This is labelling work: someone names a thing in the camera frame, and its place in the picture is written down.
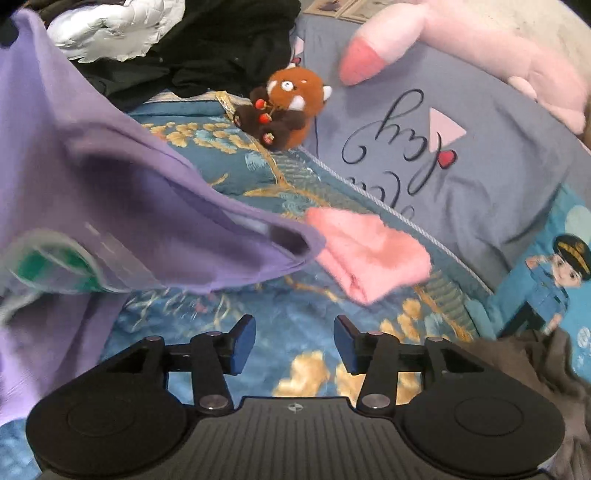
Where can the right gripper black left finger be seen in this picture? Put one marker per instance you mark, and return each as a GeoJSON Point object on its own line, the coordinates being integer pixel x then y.
{"type": "Point", "coordinates": [136, 408]}

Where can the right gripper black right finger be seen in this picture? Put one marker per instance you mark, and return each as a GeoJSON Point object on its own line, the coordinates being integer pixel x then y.
{"type": "Point", "coordinates": [444, 412]}

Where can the purple shirt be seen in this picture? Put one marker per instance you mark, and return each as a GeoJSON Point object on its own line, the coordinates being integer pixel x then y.
{"type": "Point", "coordinates": [95, 207]}

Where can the grey brown garment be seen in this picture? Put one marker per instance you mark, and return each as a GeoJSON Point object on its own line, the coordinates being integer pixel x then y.
{"type": "Point", "coordinates": [543, 363]}

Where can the blue cartoon police pillow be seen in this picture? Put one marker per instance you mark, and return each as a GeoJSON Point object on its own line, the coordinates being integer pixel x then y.
{"type": "Point", "coordinates": [549, 287]}

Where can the blue floral quilt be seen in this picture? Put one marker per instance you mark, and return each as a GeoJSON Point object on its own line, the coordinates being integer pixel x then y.
{"type": "Point", "coordinates": [294, 355]}

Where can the pink folded cloth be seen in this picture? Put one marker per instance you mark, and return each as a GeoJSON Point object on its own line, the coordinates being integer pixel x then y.
{"type": "Point", "coordinates": [367, 258]}

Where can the grey blue printed pillow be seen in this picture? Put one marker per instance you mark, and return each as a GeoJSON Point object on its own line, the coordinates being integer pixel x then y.
{"type": "Point", "coordinates": [459, 153]}

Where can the red panda plush toy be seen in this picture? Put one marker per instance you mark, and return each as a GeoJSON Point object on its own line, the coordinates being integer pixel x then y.
{"type": "Point", "coordinates": [281, 113]}

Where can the pink plush toy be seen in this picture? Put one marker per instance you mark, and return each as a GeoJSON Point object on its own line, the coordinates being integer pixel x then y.
{"type": "Point", "coordinates": [531, 65]}

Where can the white puffy garment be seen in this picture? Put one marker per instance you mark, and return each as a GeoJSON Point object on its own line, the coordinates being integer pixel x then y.
{"type": "Point", "coordinates": [112, 31]}

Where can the black jacket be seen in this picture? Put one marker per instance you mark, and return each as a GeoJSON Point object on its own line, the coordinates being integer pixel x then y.
{"type": "Point", "coordinates": [230, 46]}

